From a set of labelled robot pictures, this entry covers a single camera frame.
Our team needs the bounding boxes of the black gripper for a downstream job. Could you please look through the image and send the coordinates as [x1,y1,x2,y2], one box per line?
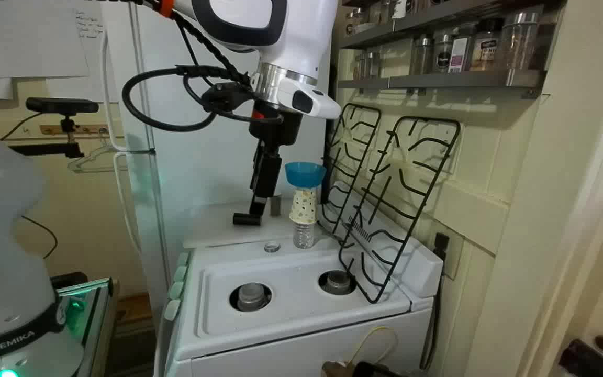
[247,102,306,201]

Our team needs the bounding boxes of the black wire stove grate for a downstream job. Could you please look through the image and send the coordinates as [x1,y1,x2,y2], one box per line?
[336,112,462,306]
[319,100,386,243]

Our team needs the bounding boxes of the black cylindrical grinder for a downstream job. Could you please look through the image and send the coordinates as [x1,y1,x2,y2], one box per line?
[230,206,266,228]

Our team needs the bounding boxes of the clear bottle with dotted label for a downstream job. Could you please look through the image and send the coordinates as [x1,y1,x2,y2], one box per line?
[286,181,320,251]

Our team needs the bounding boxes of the white refrigerator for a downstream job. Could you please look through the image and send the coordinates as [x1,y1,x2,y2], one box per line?
[100,0,335,300]

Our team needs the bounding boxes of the pale stove knob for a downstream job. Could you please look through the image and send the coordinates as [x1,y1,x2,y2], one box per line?
[160,297,183,325]
[174,247,194,270]
[167,276,187,301]

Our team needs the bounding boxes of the round steel gas burner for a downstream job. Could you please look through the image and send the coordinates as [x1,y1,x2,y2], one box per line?
[228,281,275,314]
[316,268,357,297]

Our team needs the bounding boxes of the white gas stove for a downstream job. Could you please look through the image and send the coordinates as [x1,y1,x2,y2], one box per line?
[152,196,448,377]

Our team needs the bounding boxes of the glass spice jar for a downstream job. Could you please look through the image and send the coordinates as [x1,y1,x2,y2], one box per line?
[469,14,506,75]
[431,28,452,75]
[362,48,386,80]
[446,27,475,75]
[410,34,435,78]
[503,6,549,90]

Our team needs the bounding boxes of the steel spice shelf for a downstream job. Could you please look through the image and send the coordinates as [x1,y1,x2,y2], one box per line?
[333,67,549,100]
[333,0,569,49]

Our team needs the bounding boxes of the white board with writing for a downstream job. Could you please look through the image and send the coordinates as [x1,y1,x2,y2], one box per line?
[0,0,109,100]

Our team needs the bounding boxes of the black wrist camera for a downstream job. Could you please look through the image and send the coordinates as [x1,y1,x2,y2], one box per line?
[199,82,256,115]

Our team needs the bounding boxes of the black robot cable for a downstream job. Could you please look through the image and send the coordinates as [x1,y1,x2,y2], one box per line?
[120,0,264,134]

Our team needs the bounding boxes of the white wall outlet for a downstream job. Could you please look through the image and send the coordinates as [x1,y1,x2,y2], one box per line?
[431,226,467,283]

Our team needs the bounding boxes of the aluminium robot stand frame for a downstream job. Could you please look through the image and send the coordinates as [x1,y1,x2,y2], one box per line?
[52,276,120,377]

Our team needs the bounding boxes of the black camera on stand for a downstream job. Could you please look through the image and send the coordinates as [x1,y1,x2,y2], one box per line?
[7,95,103,158]

